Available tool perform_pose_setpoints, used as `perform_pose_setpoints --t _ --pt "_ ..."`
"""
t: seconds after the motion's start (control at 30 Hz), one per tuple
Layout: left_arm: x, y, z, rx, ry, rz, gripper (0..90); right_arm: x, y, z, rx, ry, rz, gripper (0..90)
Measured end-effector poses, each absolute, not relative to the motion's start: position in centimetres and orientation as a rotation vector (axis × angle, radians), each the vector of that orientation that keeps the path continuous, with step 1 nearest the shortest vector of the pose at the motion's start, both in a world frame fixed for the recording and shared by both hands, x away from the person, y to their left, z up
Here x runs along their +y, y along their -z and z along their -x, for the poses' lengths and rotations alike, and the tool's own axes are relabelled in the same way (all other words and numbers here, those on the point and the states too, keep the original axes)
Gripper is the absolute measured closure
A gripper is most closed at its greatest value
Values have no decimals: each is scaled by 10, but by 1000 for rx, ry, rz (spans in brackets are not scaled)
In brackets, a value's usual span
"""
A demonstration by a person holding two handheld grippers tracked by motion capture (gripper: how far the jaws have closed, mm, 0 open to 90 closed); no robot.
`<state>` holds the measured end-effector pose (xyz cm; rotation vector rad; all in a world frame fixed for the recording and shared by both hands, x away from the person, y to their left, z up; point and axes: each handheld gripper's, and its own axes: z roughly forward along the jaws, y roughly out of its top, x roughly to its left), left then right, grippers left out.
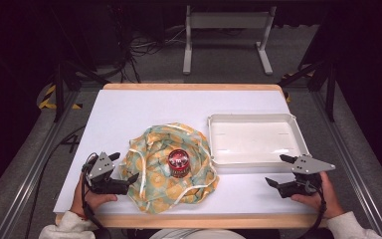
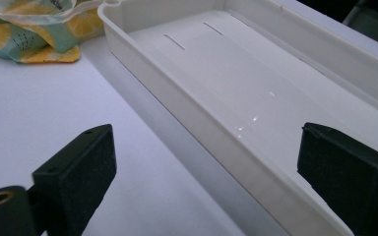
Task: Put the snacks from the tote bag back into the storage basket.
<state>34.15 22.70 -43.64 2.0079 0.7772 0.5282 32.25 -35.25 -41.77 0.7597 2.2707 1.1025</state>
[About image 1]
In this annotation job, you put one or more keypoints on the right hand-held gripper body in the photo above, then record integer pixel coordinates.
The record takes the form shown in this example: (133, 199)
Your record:
(308, 166)

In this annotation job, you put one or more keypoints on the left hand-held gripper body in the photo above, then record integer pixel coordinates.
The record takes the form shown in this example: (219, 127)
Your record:
(102, 166)

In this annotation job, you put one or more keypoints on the yellow green patterned cloth bag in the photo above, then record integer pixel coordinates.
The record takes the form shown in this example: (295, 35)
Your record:
(155, 179)

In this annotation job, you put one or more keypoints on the person's left hand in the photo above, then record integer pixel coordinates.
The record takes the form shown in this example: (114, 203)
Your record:
(91, 199)

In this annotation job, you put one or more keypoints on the person's right hand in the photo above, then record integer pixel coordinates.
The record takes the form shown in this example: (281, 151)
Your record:
(325, 199)

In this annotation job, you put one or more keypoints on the white plastic tray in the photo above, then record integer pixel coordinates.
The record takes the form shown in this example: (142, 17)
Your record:
(255, 141)

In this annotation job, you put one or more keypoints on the red round can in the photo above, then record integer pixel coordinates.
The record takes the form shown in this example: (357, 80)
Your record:
(179, 162)

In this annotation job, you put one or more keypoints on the yellow black hazard tape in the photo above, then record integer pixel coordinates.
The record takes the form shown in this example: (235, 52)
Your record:
(288, 97)
(48, 96)

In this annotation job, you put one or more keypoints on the black metal stand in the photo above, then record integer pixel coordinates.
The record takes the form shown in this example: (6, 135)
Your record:
(330, 96)
(59, 89)

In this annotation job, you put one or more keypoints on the person's lap in light clothing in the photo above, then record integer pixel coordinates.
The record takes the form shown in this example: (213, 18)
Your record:
(195, 234)

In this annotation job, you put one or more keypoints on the aluminium floor rail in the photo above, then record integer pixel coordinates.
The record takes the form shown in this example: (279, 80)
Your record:
(351, 166)
(30, 179)

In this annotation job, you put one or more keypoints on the white metal table frame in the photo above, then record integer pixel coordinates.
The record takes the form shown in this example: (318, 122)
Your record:
(227, 20)

